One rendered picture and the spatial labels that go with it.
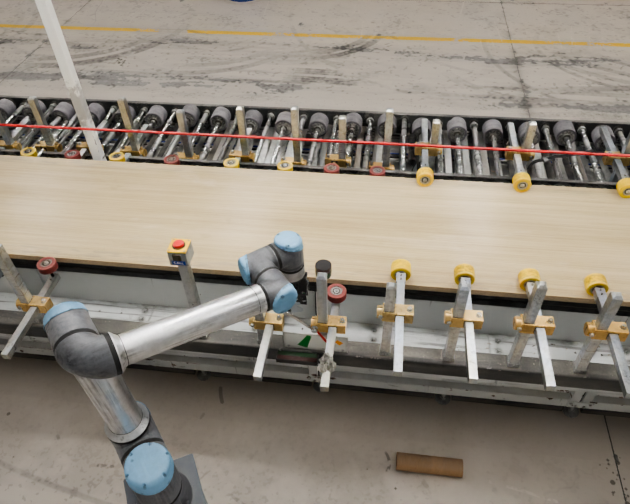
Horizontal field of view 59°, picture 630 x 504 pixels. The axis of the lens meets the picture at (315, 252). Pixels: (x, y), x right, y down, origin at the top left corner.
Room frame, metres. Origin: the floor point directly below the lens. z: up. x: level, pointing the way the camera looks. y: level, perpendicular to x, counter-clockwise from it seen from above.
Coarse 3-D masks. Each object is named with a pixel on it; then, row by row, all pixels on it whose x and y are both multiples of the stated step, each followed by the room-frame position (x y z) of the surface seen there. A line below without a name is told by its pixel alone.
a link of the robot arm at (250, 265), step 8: (264, 248) 1.28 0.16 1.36; (272, 248) 1.28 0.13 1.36; (248, 256) 1.25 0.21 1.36; (256, 256) 1.24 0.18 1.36; (264, 256) 1.25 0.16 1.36; (272, 256) 1.25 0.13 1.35; (240, 264) 1.22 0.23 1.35; (248, 264) 1.21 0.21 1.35; (256, 264) 1.21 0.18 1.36; (264, 264) 1.21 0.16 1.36; (272, 264) 1.21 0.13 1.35; (280, 264) 1.24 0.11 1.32; (240, 272) 1.24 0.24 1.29; (248, 272) 1.19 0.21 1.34; (256, 272) 1.19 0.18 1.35; (248, 280) 1.18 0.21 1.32
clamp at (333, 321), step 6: (312, 318) 1.38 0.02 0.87; (330, 318) 1.38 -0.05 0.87; (336, 318) 1.38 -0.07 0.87; (312, 324) 1.36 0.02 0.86; (318, 324) 1.35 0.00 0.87; (324, 324) 1.35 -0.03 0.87; (330, 324) 1.35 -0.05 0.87; (336, 324) 1.35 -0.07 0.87; (342, 324) 1.35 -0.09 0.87; (318, 330) 1.35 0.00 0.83; (324, 330) 1.35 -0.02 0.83; (336, 330) 1.34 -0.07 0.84; (342, 330) 1.34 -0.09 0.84
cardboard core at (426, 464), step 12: (396, 456) 1.21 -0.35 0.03; (408, 456) 1.18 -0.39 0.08; (420, 456) 1.18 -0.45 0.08; (432, 456) 1.18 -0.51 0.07; (396, 468) 1.14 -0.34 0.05; (408, 468) 1.14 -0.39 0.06; (420, 468) 1.13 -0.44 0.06; (432, 468) 1.13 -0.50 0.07; (444, 468) 1.12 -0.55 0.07; (456, 468) 1.12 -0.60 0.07
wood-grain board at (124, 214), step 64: (0, 192) 2.23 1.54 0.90; (64, 192) 2.21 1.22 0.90; (128, 192) 2.19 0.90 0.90; (192, 192) 2.17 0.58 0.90; (256, 192) 2.15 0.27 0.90; (320, 192) 2.13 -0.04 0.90; (384, 192) 2.11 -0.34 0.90; (448, 192) 2.09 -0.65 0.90; (512, 192) 2.07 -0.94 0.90; (576, 192) 2.05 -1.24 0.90; (64, 256) 1.75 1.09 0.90; (128, 256) 1.74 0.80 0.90; (320, 256) 1.69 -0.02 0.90; (384, 256) 1.68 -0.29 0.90; (448, 256) 1.66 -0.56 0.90; (512, 256) 1.65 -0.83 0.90; (576, 256) 1.63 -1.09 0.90
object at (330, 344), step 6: (336, 306) 1.45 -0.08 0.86; (336, 312) 1.41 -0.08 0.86; (330, 330) 1.33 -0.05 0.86; (330, 336) 1.30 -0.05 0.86; (330, 342) 1.27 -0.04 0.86; (330, 348) 1.24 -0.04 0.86; (330, 354) 1.22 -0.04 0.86; (330, 372) 1.14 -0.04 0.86; (324, 378) 1.11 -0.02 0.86; (324, 384) 1.09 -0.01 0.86; (324, 390) 1.08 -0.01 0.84
